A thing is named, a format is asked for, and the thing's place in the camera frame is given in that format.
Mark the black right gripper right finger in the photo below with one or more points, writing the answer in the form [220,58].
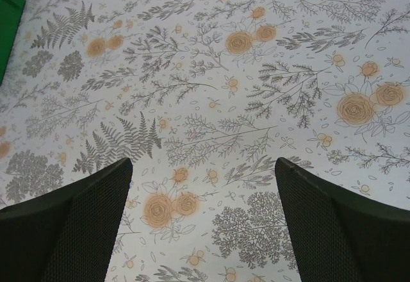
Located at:
[338,235]

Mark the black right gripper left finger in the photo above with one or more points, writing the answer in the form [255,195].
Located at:
[67,234]

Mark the floral patterned table mat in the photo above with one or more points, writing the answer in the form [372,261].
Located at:
[203,96]

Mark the green plastic bin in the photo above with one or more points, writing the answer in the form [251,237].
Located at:
[10,17]

